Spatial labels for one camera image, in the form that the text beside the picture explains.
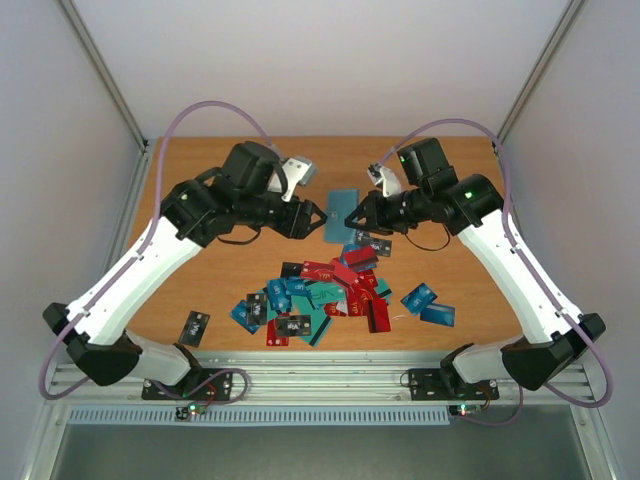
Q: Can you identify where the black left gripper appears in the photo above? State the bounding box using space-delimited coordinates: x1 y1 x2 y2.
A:
237 191 327 239

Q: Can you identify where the teal leather card holder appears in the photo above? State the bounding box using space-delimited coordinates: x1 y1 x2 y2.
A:
323 189 359 245

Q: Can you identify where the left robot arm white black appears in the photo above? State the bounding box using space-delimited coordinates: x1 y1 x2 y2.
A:
43 141 326 398

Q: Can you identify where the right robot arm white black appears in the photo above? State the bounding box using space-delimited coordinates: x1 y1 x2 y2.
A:
345 138 606 397

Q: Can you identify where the black card near right arm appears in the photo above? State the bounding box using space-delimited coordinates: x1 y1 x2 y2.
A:
355 230 392 257

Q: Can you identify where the red card with magnetic stripe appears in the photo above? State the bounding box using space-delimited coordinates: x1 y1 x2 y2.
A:
342 245 378 271

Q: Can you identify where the teal VIP card centre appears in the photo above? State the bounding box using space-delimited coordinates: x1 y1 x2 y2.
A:
292 281 346 314

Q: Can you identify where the blue card left pile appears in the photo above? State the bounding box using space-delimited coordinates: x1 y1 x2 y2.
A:
266 278 292 312

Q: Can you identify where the blue card far right upper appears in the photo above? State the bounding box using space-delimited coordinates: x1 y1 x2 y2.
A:
401 283 438 316

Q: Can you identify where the teal card with black stripe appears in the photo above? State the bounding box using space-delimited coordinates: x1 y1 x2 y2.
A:
308 316 332 347

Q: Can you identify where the black card left pile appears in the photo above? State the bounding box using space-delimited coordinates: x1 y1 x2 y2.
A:
246 292 268 326

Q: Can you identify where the black card on red card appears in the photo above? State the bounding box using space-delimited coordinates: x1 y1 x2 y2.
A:
275 315 312 338

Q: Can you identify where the blue card far right lower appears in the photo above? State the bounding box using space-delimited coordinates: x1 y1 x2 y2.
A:
420 303 456 328

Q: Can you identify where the lone black VIP card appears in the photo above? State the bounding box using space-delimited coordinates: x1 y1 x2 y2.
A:
178 311 210 348

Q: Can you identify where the right small circuit board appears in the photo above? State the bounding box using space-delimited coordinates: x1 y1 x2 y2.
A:
448 403 485 417

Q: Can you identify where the small circuit board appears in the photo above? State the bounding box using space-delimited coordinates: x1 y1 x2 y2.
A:
448 403 485 417
174 403 207 421

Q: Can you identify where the left small circuit board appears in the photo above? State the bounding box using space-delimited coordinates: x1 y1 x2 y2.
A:
174 403 207 421

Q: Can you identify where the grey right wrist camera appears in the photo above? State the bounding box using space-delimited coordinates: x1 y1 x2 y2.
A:
367 163 402 198

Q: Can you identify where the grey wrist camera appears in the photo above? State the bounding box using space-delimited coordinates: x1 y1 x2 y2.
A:
281 156 318 202
367 163 402 198

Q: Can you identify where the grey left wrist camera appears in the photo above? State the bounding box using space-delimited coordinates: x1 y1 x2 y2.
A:
281 156 318 202

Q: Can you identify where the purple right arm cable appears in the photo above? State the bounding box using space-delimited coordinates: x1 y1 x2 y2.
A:
377 117 615 427

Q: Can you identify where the aluminium frame rail front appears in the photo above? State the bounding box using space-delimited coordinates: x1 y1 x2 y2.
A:
48 348 595 406

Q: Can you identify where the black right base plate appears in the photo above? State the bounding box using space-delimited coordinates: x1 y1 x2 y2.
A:
406 368 500 401

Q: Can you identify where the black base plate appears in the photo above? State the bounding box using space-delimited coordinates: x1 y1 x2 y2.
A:
406 368 500 401
141 368 234 402

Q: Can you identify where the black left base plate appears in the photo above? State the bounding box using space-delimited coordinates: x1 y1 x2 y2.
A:
141 368 234 402

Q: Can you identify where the grey slotted cable duct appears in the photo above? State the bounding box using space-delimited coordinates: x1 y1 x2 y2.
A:
67 405 450 427

